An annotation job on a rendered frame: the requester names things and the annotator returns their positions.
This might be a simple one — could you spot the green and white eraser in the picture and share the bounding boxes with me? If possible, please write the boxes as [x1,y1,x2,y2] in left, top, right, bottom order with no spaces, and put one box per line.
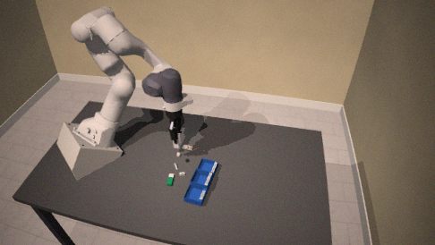
[166,173,175,186]

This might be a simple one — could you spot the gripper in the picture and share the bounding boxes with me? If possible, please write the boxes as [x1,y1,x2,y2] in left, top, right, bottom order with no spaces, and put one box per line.
[166,109,183,148]

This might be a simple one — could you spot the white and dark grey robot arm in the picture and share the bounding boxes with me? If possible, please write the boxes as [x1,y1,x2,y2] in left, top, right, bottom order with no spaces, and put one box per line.
[71,6,193,148]

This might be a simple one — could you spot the blue rack of three labelled bins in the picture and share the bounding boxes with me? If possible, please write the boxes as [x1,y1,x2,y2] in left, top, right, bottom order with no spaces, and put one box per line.
[183,158,218,206]

